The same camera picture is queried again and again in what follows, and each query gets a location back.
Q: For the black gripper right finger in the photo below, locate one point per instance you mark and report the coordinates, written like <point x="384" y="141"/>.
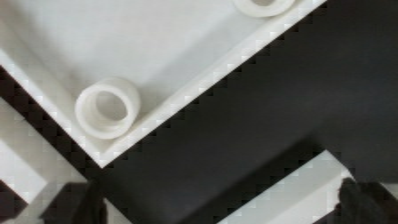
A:
<point x="366" y="206"/>

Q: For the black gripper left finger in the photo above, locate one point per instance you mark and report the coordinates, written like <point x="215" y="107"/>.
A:
<point x="77" y="207"/>

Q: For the white square table top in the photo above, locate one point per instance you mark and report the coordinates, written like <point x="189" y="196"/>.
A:
<point x="169" y="43"/>

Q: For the white L-shaped obstacle fence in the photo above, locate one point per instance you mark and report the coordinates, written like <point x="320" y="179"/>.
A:
<point x="203" y="175"/>

